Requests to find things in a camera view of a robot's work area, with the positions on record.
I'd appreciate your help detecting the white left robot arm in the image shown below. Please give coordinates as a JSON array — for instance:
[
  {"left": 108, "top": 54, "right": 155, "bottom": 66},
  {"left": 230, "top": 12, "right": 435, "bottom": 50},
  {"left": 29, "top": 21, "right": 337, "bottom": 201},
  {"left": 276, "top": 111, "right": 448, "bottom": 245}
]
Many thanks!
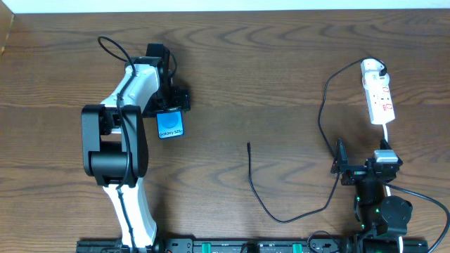
[{"left": 81, "top": 56, "right": 190, "bottom": 250}]

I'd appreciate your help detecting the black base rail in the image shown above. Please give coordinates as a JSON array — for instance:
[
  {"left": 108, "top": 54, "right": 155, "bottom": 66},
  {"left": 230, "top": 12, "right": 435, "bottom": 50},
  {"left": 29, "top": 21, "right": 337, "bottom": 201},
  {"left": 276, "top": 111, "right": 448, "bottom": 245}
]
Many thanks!
[{"left": 75, "top": 238, "right": 428, "bottom": 253}]

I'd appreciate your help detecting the white power strip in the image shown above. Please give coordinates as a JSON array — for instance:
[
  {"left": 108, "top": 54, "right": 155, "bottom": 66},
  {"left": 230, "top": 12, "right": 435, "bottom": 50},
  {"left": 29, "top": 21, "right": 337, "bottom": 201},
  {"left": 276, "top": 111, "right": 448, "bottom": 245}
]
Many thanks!
[{"left": 363, "top": 78, "right": 395, "bottom": 125}]

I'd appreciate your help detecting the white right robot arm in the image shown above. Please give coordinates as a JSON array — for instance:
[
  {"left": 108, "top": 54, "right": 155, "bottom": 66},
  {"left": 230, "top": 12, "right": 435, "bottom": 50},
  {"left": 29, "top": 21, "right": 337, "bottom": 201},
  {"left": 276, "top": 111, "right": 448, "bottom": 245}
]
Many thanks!
[{"left": 330, "top": 139, "right": 413, "bottom": 252}]

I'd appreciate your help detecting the blue Galaxy smartphone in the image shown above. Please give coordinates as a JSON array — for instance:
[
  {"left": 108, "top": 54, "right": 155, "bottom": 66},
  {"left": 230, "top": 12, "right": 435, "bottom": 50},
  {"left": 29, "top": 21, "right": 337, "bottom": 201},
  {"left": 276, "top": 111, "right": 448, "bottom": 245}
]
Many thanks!
[{"left": 156, "top": 111, "right": 184, "bottom": 139}]

